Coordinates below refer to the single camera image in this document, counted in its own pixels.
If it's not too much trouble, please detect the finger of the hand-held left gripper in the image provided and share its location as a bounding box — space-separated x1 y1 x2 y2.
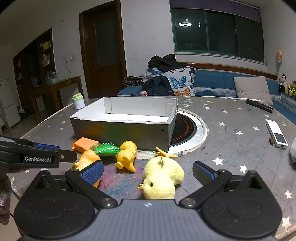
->
35 143 60 151
60 150 78 164

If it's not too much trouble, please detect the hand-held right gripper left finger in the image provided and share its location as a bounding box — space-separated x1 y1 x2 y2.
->
35 161 118 209

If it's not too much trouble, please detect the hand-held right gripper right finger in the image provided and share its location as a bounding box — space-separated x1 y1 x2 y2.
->
179 161 263 209

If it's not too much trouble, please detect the orange rubber duck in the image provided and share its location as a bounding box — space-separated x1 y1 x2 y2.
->
115 140 138 173
72 150 102 188

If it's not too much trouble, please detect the orange block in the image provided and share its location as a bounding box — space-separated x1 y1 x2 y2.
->
72 137 99 153

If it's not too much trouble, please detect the green clay bag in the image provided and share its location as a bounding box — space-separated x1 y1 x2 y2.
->
91 143 120 155

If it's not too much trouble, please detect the yellow plush chick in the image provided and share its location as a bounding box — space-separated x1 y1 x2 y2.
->
137 147 185 200

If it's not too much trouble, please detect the white cardboard box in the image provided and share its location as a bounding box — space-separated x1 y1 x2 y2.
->
70 97 178 151

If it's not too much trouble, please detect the person's left hand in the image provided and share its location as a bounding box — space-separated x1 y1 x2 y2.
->
0 168 14 225

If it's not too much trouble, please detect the built-in round cooktop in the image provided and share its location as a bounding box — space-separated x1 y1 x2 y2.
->
168 111 209 155

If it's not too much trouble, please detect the white refrigerator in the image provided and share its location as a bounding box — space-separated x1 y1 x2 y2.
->
0 77 21 129

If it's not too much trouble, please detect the green lid jar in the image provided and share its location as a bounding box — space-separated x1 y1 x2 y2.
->
72 93 85 110

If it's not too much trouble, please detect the wooden side desk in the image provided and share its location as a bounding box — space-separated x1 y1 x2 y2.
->
43 76 84 112

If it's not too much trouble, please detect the white remote control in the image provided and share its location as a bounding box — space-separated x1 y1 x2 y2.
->
266 120 289 149

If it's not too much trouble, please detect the black remote control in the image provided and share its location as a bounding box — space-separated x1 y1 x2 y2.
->
245 99 274 113

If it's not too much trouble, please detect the dark wooden shelf cabinet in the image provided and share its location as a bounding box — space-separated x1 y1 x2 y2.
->
13 27 57 116

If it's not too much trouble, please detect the blue sofa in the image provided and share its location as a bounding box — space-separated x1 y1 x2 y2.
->
117 69 296 121

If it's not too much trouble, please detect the butterfly print pillow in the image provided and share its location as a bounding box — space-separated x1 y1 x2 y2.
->
146 66 200 96

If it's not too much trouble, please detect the grey pillow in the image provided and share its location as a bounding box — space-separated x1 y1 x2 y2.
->
233 76 273 105

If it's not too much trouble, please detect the dark striped blanket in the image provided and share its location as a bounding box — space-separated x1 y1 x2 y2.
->
122 76 149 88

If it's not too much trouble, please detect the brown wooden door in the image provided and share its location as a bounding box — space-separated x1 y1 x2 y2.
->
79 0 127 99

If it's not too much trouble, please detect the black clothing pile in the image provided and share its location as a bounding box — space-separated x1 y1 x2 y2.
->
147 53 186 72

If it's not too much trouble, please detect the panda plush toy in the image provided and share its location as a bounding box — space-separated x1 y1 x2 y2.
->
277 73 289 93

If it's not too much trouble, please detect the yellow green plush toy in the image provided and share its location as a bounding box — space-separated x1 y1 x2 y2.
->
287 81 296 97

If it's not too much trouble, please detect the cartoon wall sticker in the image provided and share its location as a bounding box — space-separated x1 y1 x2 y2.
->
275 49 283 73

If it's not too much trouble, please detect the green frame window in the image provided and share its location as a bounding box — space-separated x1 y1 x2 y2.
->
171 8 265 63

